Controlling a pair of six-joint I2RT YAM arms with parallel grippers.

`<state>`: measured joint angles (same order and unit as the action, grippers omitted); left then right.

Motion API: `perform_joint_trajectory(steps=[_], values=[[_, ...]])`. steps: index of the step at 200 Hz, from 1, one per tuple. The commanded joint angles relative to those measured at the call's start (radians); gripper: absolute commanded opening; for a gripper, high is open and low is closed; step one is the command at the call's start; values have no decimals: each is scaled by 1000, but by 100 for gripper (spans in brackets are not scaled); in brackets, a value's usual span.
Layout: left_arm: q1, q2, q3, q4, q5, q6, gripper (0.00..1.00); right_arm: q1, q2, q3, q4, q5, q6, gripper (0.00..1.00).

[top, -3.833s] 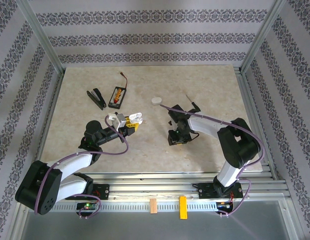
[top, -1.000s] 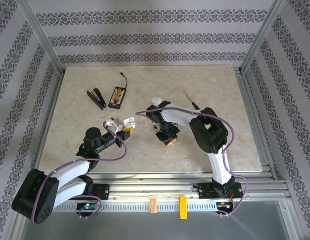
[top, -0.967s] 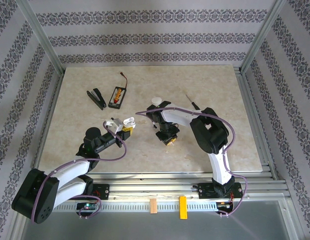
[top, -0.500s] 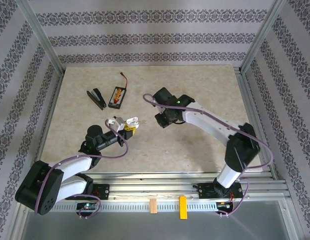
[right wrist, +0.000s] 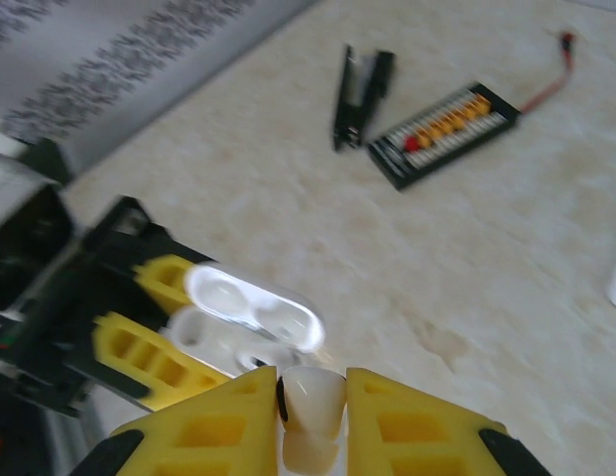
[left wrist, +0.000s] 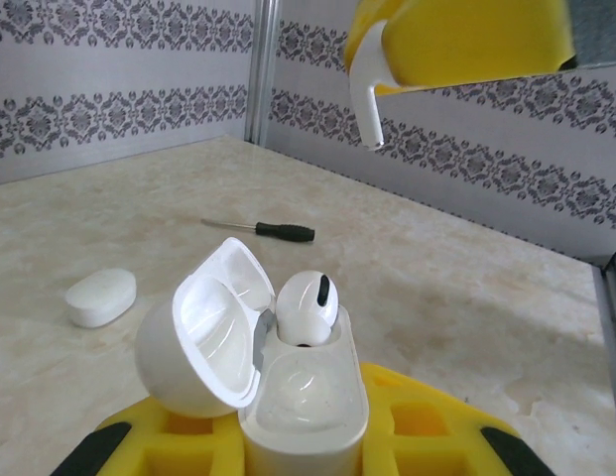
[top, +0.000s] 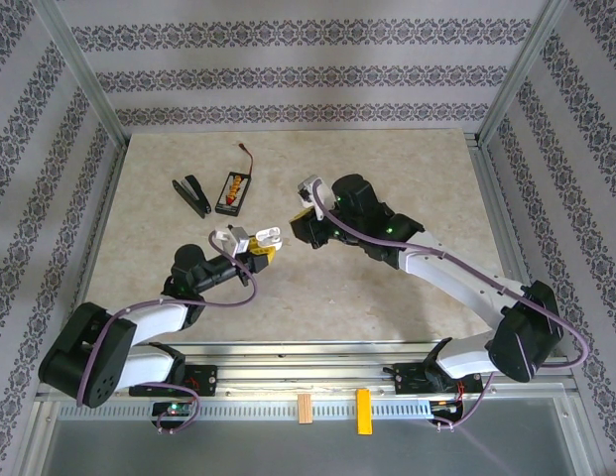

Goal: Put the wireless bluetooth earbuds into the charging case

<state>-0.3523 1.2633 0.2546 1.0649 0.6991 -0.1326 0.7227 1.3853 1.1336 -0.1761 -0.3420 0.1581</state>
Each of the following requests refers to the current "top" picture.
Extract grey slotted cable duct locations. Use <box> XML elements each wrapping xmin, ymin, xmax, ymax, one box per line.
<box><xmin>58</xmin><ymin>399</ymin><xmax>433</xmax><ymax>421</ymax></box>

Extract red lead wire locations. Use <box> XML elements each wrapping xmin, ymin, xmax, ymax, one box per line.
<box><xmin>236</xmin><ymin>141</ymin><xmax>256</xmax><ymax>176</ymax></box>

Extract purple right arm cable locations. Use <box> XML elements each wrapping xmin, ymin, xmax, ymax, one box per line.
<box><xmin>311</xmin><ymin>178</ymin><xmax>592</xmax><ymax>433</ymax></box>

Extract grey metal panel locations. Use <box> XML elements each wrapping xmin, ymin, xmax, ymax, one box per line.
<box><xmin>17</xmin><ymin>396</ymin><xmax>599</xmax><ymax>476</ymax></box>

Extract black board yellow connectors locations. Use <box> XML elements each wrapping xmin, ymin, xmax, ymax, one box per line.
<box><xmin>214</xmin><ymin>170</ymin><xmax>253</xmax><ymax>216</ymax></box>

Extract yellow plastic block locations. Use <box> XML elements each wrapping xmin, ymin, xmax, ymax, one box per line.
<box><xmin>355</xmin><ymin>388</ymin><xmax>374</xmax><ymax>436</ymax></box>

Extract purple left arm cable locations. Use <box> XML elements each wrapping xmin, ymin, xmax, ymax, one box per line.
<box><xmin>74</xmin><ymin>232</ymin><xmax>260</xmax><ymax>435</ymax></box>

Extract aluminium side rail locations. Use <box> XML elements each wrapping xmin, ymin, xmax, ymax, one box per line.
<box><xmin>37</xmin><ymin>141</ymin><xmax>130</xmax><ymax>398</ymax></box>
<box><xmin>463</xmin><ymin>132</ymin><xmax>546</xmax><ymax>356</ymax></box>

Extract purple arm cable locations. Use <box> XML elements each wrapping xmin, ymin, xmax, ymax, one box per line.
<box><xmin>74</xmin><ymin>232</ymin><xmax>260</xmax><ymax>435</ymax></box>
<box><xmin>311</xmin><ymin>178</ymin><xmax>592</xmax><ymax>433</ymax></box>

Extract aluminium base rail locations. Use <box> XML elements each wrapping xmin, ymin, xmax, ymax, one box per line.
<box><xmin>38</xmin><ymin>340</ymin><xmax>572</xmax><ymax>399</ymax></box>

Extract black stapler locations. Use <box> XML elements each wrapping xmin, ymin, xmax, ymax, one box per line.
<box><xmin>171</xmin><ymin>174</ymin><xmax>213</xmax><ymax>220</ymax></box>

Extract aluminium frame post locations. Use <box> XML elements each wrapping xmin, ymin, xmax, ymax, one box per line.
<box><xmin>477</xmin><ymin>0</ymin><xmax>572</xmax><ymax>148</ymax></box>
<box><xmin>34</xmin><ymin>0</ymin><xmax>129</xmax><ymax>150</ymax></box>

